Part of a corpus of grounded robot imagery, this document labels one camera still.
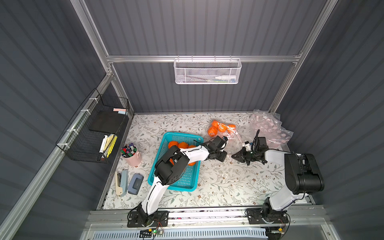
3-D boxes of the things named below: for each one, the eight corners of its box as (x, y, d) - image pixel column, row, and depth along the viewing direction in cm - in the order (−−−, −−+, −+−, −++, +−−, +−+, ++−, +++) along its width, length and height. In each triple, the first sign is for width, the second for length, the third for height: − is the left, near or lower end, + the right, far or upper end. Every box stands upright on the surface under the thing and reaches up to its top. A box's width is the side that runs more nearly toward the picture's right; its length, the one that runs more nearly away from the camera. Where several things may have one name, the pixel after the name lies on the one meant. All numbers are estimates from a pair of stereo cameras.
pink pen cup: (130, 168, 93) (121, 157, 82) (129, 157, 98) (120, 146, 87) (143, 163, 95) (135, 152, 84) (141, 154, 100) (134, 142, 89)
